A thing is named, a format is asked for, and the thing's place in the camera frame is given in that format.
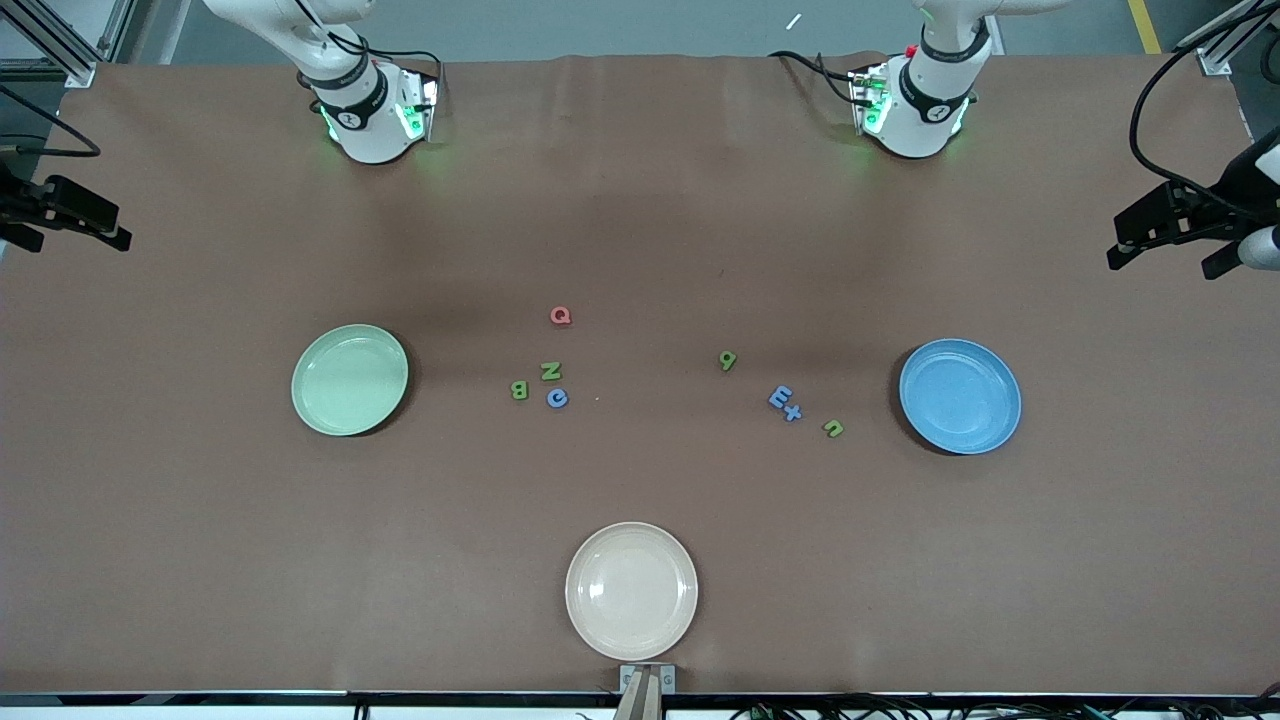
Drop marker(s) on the brown table cover sheet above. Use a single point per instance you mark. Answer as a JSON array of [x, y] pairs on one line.
[[700, 200]]

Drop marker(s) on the grey metal camera bracket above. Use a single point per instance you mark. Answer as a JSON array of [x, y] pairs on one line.
[[626, 686]]

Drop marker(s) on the yellow floor tape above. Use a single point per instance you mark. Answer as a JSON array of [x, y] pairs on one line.
[[1146, 28]]

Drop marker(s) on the green foam letter N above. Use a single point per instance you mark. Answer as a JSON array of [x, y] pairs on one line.
[[551, 371]]

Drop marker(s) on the blue foam letter x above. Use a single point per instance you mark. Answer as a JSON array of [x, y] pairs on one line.
[[792, 412]]

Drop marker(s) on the red foam letter Q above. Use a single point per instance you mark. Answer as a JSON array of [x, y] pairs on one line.
[[555, 316]]

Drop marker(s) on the beige camera mount arm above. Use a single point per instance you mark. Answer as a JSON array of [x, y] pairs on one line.
[[640, 705]]

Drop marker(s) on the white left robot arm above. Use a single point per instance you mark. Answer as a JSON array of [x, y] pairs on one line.
[[915, 125]]

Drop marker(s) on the beige plate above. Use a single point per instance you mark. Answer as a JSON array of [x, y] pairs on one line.
[[631, 590]]

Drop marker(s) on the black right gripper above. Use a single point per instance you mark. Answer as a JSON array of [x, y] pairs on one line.
[[22, 207]]

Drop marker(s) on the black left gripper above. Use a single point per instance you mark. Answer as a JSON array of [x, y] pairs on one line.
[[1203, 220]]

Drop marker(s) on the blue plate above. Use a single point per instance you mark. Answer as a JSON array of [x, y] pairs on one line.
[[960, 397]]

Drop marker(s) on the blue foam letter m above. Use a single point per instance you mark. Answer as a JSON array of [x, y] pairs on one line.
[[779, 397]]

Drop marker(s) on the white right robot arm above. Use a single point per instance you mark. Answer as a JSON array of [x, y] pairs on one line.
[[365, 130]]

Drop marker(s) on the aluminium frame post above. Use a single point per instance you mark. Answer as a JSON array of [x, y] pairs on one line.
[[50, 35], [1215, 60]]

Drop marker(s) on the black table edge rail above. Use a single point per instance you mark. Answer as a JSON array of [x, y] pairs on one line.
[[200, 699]]

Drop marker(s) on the blue foam letter G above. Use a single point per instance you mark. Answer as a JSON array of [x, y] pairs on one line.
[[550, 399]]

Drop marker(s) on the light green plate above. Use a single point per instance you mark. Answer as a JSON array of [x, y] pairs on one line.
[[350, 380]]

